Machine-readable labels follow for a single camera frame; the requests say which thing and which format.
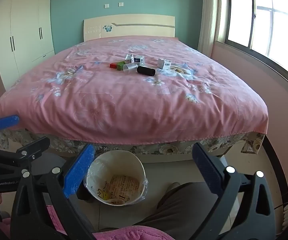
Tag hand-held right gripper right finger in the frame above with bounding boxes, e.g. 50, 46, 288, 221
191, 142, 277, 240

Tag black cylinder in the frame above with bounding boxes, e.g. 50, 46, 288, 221
137, 66, 156, 77

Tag cream wardrobe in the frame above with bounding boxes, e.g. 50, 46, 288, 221
0, 0, 56, 90

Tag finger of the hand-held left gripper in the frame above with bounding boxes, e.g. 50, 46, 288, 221
0, 114, 21, 138
13, 136, 51, 161

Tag floral bed skirt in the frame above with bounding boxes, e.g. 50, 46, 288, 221
0, 129, 266, 156

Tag printed paper wrapper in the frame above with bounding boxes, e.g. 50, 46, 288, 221
104, 175, 141, 204

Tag pink quilted cloth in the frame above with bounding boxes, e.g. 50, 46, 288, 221
0, 204, 176, 240

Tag yellow printed packet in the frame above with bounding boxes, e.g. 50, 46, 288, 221
94, 189, 112, 202

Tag clear plastic cup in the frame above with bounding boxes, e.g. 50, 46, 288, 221
123, 63, 138, 74

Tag cream wooden headboard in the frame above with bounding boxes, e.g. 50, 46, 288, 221
83, 14, 176, 42

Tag person's grey trouser leg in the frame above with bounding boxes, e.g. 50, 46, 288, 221
133, 182, 237, 240

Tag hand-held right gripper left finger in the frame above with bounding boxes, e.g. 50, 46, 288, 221
10, 144, 97, 240

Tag window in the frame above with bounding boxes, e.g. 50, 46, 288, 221
215, 0, 288, 93

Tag pink floral bedspread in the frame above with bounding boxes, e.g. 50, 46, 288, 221
0, 36, 269, 147

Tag cream curtain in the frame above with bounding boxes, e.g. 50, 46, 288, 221
198, 0, 221, 58

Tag white bin with plastic liner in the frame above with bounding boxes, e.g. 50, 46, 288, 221
83, 151, 148, 207

